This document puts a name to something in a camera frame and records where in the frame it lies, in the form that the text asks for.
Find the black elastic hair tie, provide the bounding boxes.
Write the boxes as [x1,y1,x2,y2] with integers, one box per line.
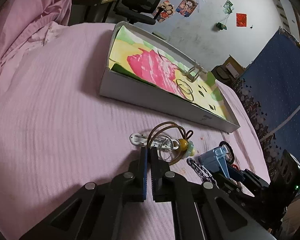
[218,141,237,165]

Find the colourful painted paper liner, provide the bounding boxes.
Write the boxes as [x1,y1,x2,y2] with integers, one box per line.
[109,26,230,121]

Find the cartoon poster upper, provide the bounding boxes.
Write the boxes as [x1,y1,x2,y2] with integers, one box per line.
[176,0,198,17]

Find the blue starry fabric wardrobe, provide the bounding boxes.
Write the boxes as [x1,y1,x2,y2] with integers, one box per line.
[231,27,300,196]

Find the white plastic hair clip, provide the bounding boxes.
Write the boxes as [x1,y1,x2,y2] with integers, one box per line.
[129,133,180,152]

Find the wooden desk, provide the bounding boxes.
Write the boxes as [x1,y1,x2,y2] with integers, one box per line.
[68,0,116,25]

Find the cartoon poster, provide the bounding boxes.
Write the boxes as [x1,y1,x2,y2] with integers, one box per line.
[152,0,175,23]
[176,0,198,17]

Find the pink bed sheet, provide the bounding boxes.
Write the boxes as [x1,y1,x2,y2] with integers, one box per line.
[0,23,269,239]

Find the light blue claw hair clip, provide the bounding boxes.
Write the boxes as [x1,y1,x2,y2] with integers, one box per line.
[198,146,230,178]

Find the black office chair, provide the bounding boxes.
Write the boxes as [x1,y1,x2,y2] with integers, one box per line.
[113,0,164,25]

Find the shallow grey cardboard tray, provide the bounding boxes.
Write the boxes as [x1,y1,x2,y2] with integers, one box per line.
[100,22,240,133]

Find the dark storage bin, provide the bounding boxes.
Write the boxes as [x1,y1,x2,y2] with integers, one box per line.
[211,65,236,86]

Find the cardboard box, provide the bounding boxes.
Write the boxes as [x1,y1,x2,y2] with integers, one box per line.
[224,55,245,79]

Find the green hanging ornament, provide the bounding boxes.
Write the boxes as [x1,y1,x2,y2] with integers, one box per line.
[216,15,229,30]

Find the green photos on wall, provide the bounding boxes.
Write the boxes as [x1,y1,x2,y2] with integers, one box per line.
[223,0,234,15]

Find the silver wire bangles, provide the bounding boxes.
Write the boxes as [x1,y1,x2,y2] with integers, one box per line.
[175,79,194,102]

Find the pink curtain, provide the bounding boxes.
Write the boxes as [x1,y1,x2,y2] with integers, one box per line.
[0,0,71,76]

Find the green plastic stool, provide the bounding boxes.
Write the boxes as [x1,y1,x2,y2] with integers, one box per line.
[152,31,167,41]

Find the black white braided bracelet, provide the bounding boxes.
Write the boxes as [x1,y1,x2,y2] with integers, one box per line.
[186,157,217,186]

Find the red paper square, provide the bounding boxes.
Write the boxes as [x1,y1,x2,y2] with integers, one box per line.
[236,13,247,27]

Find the cartoon poster lower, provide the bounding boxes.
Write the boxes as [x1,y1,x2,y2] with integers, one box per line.
[152,0,175,23]

